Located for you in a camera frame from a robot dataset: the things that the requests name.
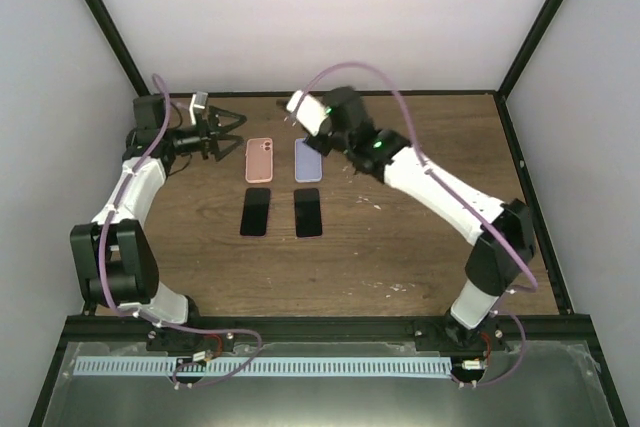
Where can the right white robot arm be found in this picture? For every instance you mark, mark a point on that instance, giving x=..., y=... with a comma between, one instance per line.
x=501, y=234

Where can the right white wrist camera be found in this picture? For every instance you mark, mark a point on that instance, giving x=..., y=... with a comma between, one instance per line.
x=308, y=111

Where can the lavender phone case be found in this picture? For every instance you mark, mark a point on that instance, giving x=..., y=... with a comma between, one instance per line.
x=308, y=163

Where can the black front mounting rail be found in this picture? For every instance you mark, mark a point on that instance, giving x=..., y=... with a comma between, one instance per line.
x=426, y=332

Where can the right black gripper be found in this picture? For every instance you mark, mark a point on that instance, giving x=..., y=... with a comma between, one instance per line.
x=314, y=143

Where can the black enclosure frame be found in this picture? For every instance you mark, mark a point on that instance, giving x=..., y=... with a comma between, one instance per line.
x=44, y=406

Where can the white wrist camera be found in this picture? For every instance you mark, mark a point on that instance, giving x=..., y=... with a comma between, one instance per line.
x=308, y=111
x=197, y=105

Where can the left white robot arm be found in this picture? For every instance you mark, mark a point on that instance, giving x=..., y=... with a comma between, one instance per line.
x=114, y=261

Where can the black screen pink phone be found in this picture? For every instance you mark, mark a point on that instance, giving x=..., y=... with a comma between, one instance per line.
x=255, y=213

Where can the light blue slotted cable duct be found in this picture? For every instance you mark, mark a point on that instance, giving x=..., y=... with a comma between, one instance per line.
x=419, y=367

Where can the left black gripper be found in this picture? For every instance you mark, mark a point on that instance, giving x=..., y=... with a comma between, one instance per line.
x=209, y=139

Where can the pink phone case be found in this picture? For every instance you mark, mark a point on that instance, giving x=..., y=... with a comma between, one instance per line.
x=259, y=160

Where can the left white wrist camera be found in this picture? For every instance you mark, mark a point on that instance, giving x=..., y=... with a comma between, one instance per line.
x=197, y=105

